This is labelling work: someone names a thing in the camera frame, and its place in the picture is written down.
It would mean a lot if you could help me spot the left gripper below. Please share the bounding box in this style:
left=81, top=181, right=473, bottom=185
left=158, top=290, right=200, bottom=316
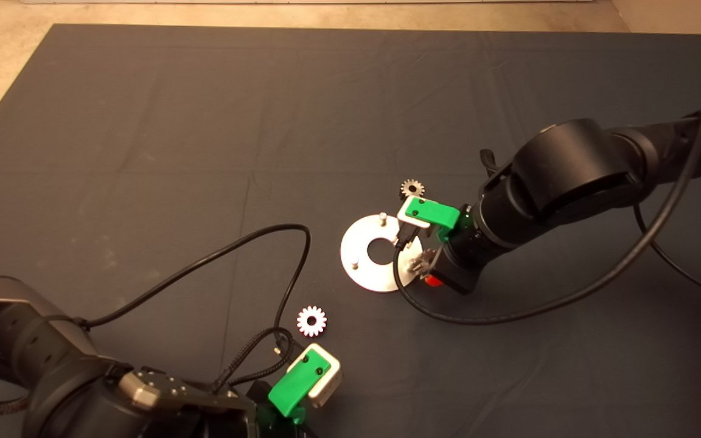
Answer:
left=245, top=380, right=309, bottom=438

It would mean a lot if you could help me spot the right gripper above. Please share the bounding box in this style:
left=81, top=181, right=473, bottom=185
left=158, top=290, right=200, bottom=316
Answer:
left=424, top=228, right=495, bottom=296

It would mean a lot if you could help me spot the round metal carrier plate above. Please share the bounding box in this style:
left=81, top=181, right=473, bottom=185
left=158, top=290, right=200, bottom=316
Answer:
left=340, top=212, right=425, bottom=293

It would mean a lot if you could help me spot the dark grey table cloth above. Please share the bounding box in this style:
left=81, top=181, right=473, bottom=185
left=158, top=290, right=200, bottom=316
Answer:
left=0, top=24, right=701, bottom=438

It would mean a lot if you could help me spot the green left camera mount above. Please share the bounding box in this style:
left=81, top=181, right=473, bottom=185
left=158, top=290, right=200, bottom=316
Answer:
left=268, top=348, right=332, bottom=424

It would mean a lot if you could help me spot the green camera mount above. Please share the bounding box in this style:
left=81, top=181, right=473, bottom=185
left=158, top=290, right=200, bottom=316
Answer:
left=268, top=348, right=332, bottom=424
left=404, top=197, right=464, bottom=242

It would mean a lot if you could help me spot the green right camera mount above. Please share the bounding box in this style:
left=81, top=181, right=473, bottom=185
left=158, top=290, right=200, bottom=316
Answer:
left=404, top=197, right=464, bottom=242

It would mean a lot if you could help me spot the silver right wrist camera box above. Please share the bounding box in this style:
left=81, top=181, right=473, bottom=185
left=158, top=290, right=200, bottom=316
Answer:
left=396, top=195, right=434, bottom=231

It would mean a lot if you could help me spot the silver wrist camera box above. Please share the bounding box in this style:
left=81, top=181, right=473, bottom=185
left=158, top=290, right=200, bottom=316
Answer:
left=396, top=195, right=434, bottom=231
left=288, top=342, right=344, bottom=408

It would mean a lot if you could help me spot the black braided left gripper cable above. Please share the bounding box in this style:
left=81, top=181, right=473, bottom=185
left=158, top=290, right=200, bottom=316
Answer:
left=212, top=327, right=296, bottom=394

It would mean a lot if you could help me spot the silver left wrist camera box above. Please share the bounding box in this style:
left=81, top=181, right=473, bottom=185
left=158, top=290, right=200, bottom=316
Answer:
left=288, top=342, right=344, bottom=408

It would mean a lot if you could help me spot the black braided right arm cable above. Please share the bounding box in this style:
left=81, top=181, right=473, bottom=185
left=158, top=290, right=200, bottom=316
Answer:
left=480, top=148, right=513, bottom=181

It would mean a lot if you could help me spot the smooth black left camera cable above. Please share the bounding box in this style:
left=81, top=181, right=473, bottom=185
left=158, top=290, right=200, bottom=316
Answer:
left=77, top=224, right=313, bottom=360

